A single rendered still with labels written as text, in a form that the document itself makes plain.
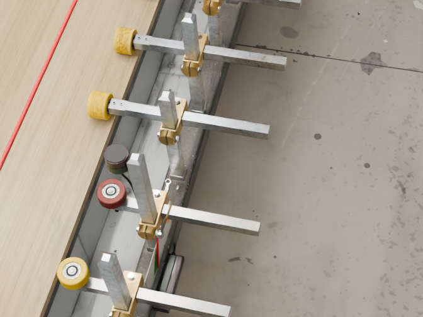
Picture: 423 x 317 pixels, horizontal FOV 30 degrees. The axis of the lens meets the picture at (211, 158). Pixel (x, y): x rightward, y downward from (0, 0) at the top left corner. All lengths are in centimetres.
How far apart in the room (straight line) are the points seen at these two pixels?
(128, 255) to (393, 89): 160
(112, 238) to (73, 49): 60
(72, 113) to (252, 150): 114
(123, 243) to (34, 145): 40
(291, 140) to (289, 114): 14
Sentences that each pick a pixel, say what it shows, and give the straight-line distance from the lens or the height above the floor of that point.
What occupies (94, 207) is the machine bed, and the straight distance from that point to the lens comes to 234.
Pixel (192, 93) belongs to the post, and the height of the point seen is 81.
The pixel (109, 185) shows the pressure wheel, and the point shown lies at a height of 90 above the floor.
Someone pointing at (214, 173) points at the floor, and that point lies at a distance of 324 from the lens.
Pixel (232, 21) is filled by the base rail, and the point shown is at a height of 70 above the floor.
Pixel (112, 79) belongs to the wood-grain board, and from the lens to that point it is 241.
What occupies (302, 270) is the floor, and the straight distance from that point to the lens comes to 304.
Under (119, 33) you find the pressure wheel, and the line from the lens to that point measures 242.
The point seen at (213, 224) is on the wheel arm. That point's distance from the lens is 215.
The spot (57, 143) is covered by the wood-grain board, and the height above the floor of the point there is 90.
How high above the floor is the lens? 275
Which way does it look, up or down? 57 degrees down
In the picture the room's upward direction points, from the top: 6 degrees counter-clockwise
